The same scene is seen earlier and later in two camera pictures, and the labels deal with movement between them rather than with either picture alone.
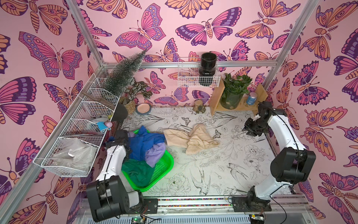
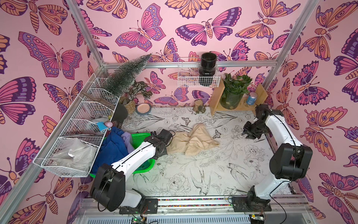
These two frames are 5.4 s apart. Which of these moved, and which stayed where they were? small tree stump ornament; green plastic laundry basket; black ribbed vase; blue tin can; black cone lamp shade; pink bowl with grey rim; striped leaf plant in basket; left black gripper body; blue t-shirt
Moved: left black gripper body; green plastic laundry basket; blue t-shirt
Stayed: pink bowl with grey rim; blue tin can; black ribbed vase; small tree stump ornament; striped leaf plant in basket; black cone lamp shade
